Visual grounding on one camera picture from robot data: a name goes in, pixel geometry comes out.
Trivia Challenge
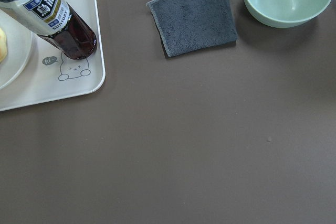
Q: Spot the braided glazed donut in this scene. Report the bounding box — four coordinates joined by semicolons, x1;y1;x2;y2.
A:
0;29;8;62

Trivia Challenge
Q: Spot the cream rabbit tray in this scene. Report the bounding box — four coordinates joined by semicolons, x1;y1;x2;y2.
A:
1;0;106;111

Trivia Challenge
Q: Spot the white round plate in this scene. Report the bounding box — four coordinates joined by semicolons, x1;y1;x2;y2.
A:
1;11;34;89

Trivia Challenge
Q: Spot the grey folded cloth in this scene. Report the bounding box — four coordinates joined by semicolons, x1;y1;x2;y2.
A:
147;0;237;57

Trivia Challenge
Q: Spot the dark tea bottle on tray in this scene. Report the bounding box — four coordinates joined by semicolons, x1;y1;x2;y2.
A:
1;0;97;60

